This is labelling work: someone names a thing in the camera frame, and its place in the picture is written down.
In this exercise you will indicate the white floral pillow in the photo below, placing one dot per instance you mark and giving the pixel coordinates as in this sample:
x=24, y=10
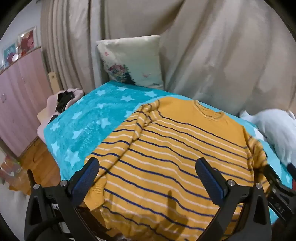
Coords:
x=131, y=60

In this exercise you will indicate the white cloth bundle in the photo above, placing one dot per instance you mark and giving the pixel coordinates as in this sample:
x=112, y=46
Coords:
x=275, y=129

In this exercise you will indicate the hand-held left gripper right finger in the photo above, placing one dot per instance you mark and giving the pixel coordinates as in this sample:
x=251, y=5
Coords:
x=210, y=183

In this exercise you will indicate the wooden board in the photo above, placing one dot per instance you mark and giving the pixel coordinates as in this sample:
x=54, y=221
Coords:
x=54, y=82

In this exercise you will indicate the yellow striped sweater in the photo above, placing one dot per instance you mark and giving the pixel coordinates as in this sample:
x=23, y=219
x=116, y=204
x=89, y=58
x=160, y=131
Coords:
x=175, y=153

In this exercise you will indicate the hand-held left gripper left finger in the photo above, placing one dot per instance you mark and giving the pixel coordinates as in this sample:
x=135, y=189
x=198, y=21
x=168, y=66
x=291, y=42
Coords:
x=85, y=179

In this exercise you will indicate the beige curtain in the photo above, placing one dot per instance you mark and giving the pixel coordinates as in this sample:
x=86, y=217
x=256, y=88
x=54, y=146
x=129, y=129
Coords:
x=208, y=46

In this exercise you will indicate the black bag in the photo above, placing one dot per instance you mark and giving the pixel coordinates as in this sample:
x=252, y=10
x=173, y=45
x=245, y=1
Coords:
x=63, y=100

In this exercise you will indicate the floor clutter pile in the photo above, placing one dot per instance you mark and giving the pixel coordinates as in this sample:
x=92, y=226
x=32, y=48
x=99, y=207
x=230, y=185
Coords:
x=9, y=166

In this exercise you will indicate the pink wardrobe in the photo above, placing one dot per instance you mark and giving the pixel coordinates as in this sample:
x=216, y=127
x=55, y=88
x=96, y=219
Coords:
x=18, y=99

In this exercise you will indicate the teal star printed blanket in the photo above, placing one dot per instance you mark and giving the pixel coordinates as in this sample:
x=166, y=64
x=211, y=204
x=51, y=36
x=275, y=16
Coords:
x=87, y=120

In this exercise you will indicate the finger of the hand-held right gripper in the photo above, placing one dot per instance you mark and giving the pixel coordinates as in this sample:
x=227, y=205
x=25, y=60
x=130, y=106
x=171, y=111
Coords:
x=271, y=176

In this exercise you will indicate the teal wall poster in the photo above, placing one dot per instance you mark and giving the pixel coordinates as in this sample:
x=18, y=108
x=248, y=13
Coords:
x=9, y=55

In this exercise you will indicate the red wall poster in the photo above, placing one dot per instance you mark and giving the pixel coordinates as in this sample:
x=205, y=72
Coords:
x=27, y=41

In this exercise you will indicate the pink cloth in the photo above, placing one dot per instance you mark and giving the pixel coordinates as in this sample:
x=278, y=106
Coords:
x=52, y=102

